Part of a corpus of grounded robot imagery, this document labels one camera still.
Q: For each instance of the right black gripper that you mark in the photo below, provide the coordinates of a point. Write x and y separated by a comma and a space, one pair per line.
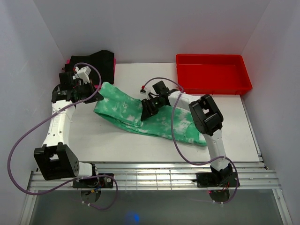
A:
147, 110

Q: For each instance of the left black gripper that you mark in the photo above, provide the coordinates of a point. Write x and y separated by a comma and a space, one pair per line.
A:
90, 86

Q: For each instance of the green tie-dye trousers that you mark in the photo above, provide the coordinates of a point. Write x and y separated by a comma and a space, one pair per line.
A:
125, 112

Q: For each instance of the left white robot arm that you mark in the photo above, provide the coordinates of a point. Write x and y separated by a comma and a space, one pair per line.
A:
54, 158

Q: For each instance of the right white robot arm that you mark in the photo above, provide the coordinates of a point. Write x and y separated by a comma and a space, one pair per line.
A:
208, 121

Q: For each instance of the black folded trousers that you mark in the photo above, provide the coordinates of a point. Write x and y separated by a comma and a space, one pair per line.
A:
103, 63

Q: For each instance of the pink folded trousers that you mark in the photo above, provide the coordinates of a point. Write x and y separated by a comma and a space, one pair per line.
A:
115, 65

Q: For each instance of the red plastic tray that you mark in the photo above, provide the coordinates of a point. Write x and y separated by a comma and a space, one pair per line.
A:
218, 74

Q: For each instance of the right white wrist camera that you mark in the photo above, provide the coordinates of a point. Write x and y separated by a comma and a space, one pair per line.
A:
145, 91

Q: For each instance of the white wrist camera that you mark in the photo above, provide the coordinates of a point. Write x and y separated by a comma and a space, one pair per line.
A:
145, 91
82, 73

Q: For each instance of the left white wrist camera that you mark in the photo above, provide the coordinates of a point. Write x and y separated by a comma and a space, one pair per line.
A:
82, 73

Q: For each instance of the aluminium rail frame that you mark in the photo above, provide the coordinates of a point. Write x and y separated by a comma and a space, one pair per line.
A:
151, 163

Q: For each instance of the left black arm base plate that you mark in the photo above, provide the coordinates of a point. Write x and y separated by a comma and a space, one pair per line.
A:
101, 182

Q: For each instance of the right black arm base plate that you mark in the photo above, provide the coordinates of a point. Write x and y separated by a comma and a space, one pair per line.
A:
208, 179

